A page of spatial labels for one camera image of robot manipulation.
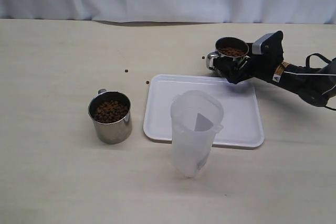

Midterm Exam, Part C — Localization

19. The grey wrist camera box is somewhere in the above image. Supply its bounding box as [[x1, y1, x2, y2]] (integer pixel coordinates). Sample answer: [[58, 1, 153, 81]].
[[251, 33, 275, 55]]

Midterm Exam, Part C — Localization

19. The translucent plastic container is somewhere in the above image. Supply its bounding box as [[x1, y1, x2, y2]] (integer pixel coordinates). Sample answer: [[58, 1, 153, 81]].
[[170, 90, 224, 177]]

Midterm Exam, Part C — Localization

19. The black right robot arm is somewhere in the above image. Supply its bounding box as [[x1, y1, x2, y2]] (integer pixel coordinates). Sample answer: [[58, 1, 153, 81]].
[[206, 30, 335, 108]]

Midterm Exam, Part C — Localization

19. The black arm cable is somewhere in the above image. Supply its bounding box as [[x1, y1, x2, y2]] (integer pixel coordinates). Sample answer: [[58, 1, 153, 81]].
[[283, 52, 336, 111]]

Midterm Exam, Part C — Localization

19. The steel mug with kibble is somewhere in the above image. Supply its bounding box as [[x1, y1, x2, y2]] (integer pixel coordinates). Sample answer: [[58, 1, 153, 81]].
[[88, 89, 133, 144], [206, 37, 249, 71]]

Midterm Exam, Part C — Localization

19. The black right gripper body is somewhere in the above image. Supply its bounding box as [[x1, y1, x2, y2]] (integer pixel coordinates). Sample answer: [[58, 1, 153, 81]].
[[239, 30, 284, 84]]

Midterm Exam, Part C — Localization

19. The white plastic tray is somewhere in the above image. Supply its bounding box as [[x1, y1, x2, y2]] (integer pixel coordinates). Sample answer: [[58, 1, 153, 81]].
[[143, 74, 265, 148]]

